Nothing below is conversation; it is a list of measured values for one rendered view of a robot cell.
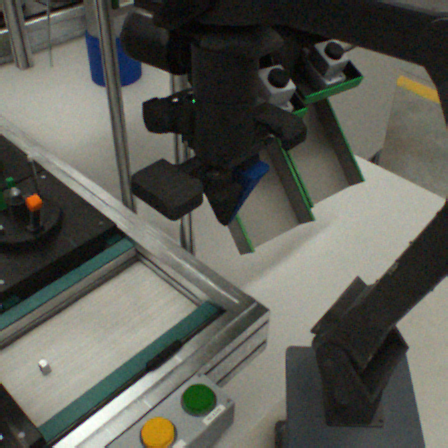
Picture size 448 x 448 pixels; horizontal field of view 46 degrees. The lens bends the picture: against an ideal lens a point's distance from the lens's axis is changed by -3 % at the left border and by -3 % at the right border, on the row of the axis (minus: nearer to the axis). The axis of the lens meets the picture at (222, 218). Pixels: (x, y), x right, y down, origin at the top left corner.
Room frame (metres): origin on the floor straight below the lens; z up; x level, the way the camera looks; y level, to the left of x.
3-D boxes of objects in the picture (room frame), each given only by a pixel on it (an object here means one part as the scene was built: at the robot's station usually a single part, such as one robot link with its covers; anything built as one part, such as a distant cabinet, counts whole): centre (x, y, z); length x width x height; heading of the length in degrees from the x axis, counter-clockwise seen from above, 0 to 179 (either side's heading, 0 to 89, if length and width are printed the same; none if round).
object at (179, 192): (0.43, 0.00, 1.33); 0.19 x 0.06 x 0.08; 135
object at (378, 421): (0.31, -0.15, 1.09); 0.07 x 0.07 x 0.06; 87
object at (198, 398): (0.37, 0.03, 0.96); 0.04 x 0.04 x 0.02
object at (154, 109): (0.46, 0.04, 1.34); 0.07 x 0.07 x 0.06; 43
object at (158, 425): (0.32, 0.08, 0.96); 0.04 x 0.04 x 0.02
